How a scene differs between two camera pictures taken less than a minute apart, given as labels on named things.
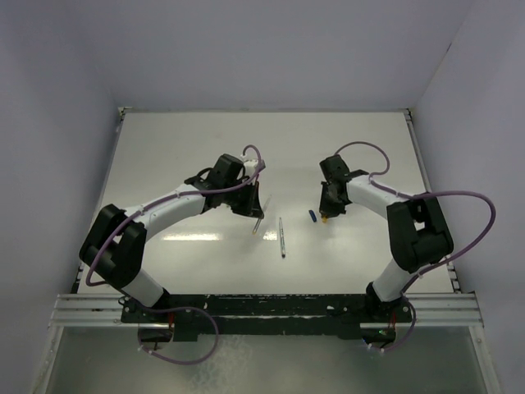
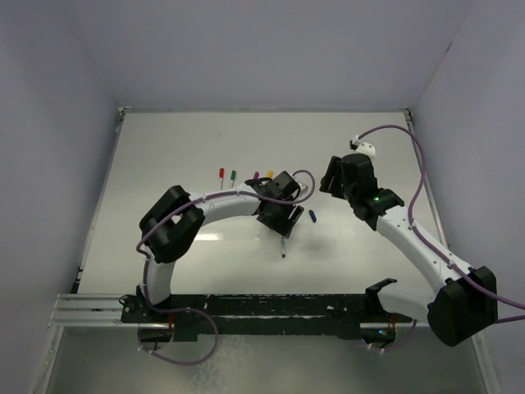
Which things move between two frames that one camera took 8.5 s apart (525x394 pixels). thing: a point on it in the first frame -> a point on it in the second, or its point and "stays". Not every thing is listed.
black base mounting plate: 190,315 stays
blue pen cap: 312,215 stays
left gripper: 252,206 -> 283,226
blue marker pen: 281,239 stays
